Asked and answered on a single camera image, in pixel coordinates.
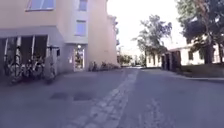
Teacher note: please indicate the distant green trees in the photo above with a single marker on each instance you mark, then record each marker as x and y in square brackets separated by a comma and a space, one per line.
[125, 59]

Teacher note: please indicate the cobblestone strip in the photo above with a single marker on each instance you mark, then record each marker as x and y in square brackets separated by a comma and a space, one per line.
[110, 106]

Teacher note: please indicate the grey kerb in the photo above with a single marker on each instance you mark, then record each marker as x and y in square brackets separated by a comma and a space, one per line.
[200, 79]

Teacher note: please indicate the bushes by building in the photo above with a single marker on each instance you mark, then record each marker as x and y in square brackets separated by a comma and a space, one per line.
[105, 66]

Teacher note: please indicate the beige building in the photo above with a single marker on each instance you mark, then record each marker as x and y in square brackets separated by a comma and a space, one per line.
[96, 30]

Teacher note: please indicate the row of parked bicycles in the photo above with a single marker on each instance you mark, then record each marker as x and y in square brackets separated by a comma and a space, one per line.
[33, 70]

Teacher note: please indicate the pale building with dark windows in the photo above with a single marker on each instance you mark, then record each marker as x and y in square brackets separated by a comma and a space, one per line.
[195, 55]

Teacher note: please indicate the grey asphalt road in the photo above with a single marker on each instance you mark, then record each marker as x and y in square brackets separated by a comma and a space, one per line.
[173, 100]

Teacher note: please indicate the large leafy tree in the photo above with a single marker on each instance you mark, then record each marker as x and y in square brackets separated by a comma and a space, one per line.
[153, 33]

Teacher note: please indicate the dark shed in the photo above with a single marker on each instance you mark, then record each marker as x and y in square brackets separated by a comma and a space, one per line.
[171, 60]

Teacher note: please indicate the dark square manhole cover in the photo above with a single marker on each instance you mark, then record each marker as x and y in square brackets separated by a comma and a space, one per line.
[59, 95]
[83, 96]

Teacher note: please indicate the grass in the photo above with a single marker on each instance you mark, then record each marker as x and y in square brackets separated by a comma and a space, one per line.
[203, 70]

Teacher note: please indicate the dark trees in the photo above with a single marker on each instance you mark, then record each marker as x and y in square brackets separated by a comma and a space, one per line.
[200, 20]

